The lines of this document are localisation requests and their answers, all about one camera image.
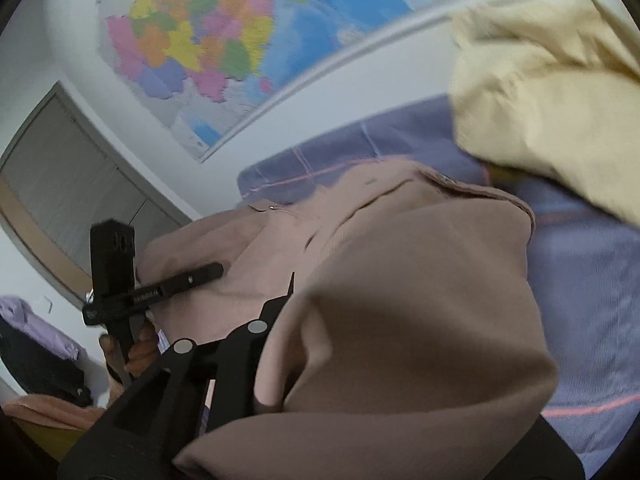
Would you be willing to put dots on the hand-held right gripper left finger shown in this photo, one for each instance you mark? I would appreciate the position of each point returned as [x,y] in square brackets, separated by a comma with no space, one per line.
[272,311]

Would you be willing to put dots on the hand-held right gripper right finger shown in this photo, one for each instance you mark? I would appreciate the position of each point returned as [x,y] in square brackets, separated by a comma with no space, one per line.
[550,460]

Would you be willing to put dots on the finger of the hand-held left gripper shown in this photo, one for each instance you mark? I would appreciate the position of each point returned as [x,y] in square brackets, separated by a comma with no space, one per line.
[195,277]

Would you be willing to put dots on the pink garment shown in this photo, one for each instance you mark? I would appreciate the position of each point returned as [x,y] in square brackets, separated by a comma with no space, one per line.
[400,310]

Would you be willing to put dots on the person's left hand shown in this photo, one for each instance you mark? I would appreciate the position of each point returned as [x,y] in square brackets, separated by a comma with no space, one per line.
[145,350]

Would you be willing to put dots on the purple cloth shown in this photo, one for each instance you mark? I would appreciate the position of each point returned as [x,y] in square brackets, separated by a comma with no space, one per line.
[35,322]

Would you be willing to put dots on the black cloth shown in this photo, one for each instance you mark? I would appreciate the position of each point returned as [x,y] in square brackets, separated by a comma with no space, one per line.
[45,375]

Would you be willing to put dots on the orange cloth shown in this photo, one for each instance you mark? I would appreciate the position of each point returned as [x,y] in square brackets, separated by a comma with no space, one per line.
[50,410]

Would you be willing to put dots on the blue plaid bed sheet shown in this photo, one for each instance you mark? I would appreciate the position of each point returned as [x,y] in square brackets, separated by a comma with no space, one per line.
[590,285]

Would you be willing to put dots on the cream yellow garment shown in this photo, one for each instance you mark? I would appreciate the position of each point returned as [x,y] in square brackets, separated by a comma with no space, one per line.
[550,100]

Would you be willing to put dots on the panelled door with wooden frame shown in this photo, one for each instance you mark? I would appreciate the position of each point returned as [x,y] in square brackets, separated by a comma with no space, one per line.
[65,175]

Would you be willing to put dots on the colourful wall map poster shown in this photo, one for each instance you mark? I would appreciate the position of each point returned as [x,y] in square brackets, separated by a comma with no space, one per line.
[250,35]

